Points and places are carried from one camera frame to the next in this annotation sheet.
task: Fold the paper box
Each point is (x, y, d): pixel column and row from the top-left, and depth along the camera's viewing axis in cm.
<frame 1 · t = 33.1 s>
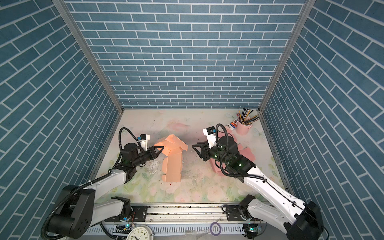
left hand: (163, 148, 84), fingers closed
right hand: (192, 143, 71), fingers open
orange paper box: (172, 165, 84), point 9 cm above the table
pink pencil cup: (242, 130, 98), point 11 cm above the table
coloured pencils bundle: (245, 118, 104), point 11 cm above the table

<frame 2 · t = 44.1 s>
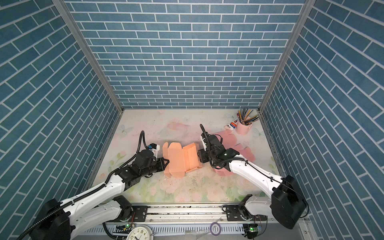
left hand: (170, 161, 81), fingers closed
right hand: (199, 151, 82), fingers open
orange paper box: (181, 159, 91), point 4 cm above the table
the other named things where they were.

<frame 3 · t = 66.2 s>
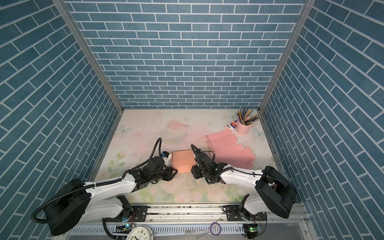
left hand: (176, 172, 85), fingers open
right hand: (191, 169, 85), fingers open
orange paper box: (183, 160, 91), point 3 cm above the table
the other named things where they were.

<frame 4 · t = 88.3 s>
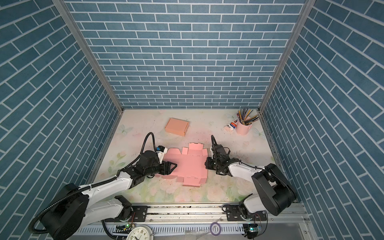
left hand: (173, 165, 84), fingers open
right hand: (203, 162, 90), fingers closed
orange paper box: (176, 127, 108), point 4 cm above the table
pink paper box: (191, 167, 92), on the table
the other named things where they were.

